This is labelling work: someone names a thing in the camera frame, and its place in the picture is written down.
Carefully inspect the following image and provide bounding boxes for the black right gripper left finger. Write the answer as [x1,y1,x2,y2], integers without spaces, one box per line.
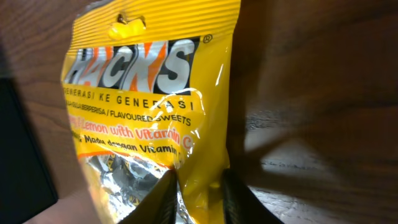
[119,170,177,224]

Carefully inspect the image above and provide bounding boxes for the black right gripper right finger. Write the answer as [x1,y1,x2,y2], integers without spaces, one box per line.
[221,169,283,224]

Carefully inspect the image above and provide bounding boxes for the yellow Hacks candy bag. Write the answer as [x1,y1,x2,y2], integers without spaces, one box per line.
[61,0,241,223]

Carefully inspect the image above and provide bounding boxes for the dark green gift box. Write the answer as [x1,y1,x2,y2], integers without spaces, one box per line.
[1,78,58,224]

